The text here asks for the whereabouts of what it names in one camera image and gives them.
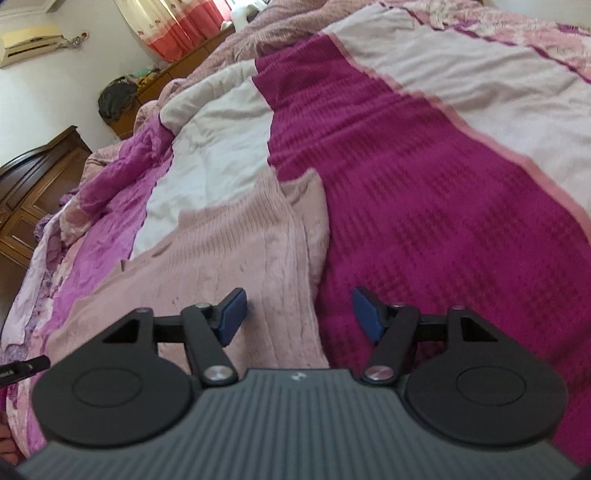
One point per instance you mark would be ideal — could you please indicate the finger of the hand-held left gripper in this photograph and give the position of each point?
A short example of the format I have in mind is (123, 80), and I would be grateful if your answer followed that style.
(27, 366)

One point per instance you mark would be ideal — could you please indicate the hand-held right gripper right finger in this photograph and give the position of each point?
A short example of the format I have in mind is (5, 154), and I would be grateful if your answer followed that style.
(367, 314)

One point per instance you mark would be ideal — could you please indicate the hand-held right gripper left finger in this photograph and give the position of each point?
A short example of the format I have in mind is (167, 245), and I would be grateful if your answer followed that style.
(231, 316)

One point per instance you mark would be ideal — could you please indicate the pink knit sweater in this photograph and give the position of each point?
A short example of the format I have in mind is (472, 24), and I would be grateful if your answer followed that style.
(231, 240)

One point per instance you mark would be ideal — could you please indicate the magenta knit blanket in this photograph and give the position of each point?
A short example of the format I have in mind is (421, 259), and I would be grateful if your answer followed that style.
(438, 207)

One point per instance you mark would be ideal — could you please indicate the purple and white patchwork quilt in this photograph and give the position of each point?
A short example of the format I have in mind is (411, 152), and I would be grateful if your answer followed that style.
(203, 152)

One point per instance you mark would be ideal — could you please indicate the dark wooden headboard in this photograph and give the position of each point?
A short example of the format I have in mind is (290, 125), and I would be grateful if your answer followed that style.
(32, 194)

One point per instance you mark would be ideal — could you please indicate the black bag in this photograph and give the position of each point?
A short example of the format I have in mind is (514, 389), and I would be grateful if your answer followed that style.
(115, 101)

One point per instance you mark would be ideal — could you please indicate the yellow green clutter pile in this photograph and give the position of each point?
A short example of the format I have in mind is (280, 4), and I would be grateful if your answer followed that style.
(145, 76)

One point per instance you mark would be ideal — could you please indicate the dusty pink blanket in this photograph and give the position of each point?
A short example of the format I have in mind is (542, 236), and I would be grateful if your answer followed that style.
(277, 37)

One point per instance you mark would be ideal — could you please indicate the red and cream curtain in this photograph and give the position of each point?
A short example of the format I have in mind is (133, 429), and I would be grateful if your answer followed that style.
(175, 32)

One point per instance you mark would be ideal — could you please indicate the white plush toy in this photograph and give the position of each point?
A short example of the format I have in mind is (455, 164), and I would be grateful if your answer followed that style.
(242, 16)

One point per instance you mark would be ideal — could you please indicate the cream air conditioner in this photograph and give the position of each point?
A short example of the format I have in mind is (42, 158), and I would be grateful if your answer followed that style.
(27, 44)

